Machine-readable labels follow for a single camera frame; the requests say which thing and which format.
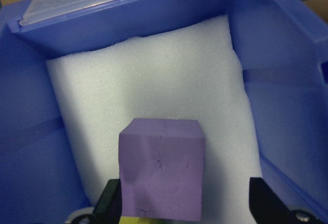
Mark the purple foam cube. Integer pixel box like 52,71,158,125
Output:
118,117,207,222

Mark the white foam pad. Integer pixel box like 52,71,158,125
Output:
45,13,265,209

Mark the blue plastic storage bin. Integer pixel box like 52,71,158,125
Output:
0,0,328,224

